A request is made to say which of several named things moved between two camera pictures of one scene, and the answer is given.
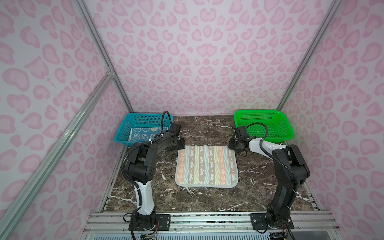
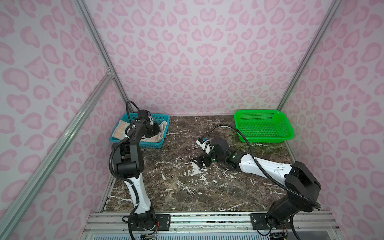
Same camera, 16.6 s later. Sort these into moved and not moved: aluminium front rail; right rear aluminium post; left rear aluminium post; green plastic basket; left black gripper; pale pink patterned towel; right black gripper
Moved: right black gripper; pale pink patterned towel; left black gripper
Not moved: green plastic basket; right rear aluminium post; left rear aluminium post; aluminium front rail
